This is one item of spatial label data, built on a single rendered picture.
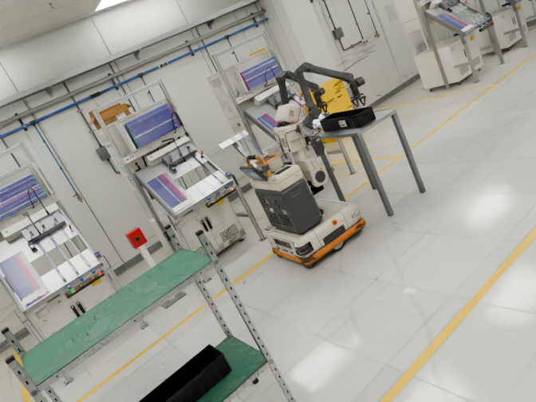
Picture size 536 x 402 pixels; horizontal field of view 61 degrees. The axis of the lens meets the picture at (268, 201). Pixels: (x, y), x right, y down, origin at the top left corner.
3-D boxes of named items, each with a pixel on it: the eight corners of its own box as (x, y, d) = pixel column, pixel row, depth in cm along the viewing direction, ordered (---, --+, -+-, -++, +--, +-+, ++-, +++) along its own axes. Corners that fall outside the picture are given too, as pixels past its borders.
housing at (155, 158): (191, 149, 492) (190, 139, 481) (152, 171, 470) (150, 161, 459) (187, 144, 496) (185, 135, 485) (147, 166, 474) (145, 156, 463)
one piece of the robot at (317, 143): (314, 159, 383) (304, 135, 377) (297, 159, 407) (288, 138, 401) (329, 151, 388) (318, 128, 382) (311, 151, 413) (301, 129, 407)
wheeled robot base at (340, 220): (309, 269, 367) (297, 243, 360) (273, 255, 424) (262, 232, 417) (369, 226, 390) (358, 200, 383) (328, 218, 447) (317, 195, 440)
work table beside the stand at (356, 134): (391, 216, 396) (356, 132, 374) (343, 209, 458) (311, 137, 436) (426, 191, 412) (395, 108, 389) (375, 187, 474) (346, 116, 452)
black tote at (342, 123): (324, 132, 434) (319, 120, 431) (336, 124, 440) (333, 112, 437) (361, 127, 383) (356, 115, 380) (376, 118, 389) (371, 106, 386)
